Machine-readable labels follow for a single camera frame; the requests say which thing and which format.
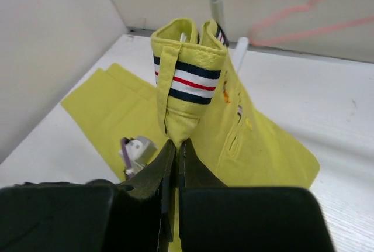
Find white metal clothes rack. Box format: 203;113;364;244
209;0;249;73

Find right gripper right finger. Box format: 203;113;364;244
178;139;226;251

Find yellow-green trousers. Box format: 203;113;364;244
60;18;321;252

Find pink wire hanger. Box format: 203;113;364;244
248;0;373;47

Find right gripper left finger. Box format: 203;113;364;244
120;140;175;243

